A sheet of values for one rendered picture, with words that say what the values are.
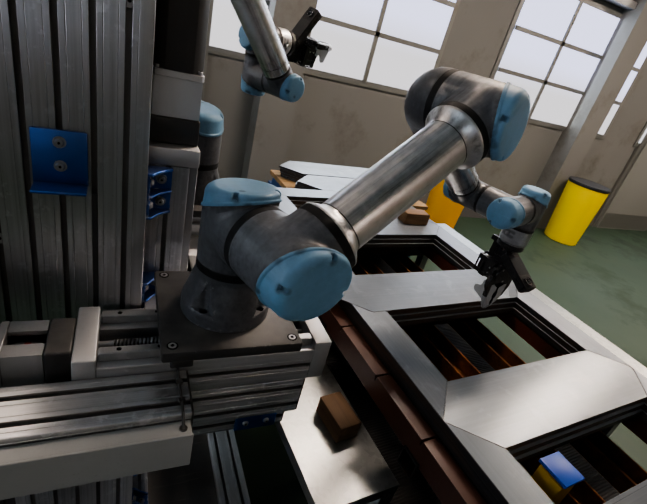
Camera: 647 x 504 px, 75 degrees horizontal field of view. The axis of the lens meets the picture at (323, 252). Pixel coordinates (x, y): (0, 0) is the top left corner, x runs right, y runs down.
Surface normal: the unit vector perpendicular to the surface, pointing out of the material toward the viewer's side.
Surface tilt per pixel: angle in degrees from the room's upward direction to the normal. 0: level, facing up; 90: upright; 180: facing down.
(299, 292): 94
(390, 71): 90
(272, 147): 90
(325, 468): 0
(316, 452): 0
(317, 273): 94
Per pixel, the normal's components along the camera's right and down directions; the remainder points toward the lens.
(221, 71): 0.36, 0.51
